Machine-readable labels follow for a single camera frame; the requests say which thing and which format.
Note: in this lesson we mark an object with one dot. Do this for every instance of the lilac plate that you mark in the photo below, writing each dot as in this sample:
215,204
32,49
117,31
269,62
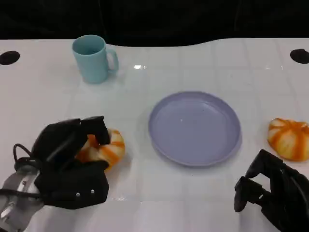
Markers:
193,128

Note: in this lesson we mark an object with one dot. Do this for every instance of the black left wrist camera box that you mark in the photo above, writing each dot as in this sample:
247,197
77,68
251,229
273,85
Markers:
72,188

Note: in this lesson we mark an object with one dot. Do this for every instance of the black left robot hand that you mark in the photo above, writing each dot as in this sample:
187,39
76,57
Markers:
58,142

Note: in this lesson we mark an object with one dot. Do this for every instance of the pale green mug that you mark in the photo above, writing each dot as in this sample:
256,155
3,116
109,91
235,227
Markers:
93,64

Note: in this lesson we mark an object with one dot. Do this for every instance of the orange white toy bread roll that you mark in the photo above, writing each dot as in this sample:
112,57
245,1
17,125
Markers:
113,149
289,140

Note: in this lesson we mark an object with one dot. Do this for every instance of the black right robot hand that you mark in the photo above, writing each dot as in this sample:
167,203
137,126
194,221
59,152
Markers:
287,195

